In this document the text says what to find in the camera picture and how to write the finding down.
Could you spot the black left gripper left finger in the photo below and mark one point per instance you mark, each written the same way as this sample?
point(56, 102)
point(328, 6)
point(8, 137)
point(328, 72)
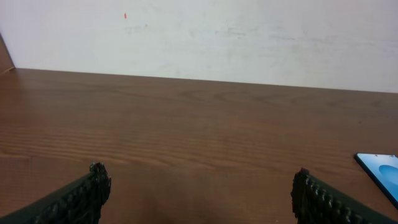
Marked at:
point(78, 202)

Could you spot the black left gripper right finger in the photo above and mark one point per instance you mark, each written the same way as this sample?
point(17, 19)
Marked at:
point(316, 202)

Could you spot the blue Galaxy smartphone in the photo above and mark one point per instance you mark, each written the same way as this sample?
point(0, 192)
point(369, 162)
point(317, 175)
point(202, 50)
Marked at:
point(382, 169)

